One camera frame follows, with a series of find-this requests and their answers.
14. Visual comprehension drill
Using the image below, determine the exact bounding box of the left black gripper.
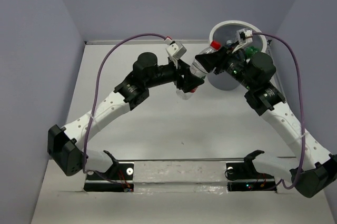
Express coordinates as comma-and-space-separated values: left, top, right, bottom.
144, 57, 204, 94

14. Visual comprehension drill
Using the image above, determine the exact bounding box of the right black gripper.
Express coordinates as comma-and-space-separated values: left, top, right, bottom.
196, 42, 255, 90

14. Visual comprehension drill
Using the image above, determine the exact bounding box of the green plastic bottle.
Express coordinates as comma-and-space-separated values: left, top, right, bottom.
245, 46, 260, 59

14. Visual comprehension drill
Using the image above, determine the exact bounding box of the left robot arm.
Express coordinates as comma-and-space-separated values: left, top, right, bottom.
47, 52, 206, 179

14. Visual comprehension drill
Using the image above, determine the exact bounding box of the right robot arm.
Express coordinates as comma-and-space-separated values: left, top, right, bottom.
195, 48, 336, 198

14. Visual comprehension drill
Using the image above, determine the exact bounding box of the white round bin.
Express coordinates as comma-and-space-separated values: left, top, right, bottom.
207, 20, 267, 91

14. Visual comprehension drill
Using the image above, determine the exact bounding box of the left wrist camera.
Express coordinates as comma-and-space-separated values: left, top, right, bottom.
164, 37, 187, 64

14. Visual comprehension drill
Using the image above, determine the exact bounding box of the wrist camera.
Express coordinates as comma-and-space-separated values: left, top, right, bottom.
232, 28, 253, 53
164, 37, 187, 64

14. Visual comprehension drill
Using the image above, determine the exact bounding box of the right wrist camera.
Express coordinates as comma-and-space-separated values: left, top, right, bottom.
232, 28, 253, 53

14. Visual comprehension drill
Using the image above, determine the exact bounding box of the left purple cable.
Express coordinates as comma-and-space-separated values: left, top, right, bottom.
82, 33, 173, 192

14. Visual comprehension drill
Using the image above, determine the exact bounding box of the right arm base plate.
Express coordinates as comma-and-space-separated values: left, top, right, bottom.
224, 162, 277, 192

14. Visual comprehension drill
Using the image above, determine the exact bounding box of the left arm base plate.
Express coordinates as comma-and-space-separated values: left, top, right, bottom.
84, 161, 134, 192

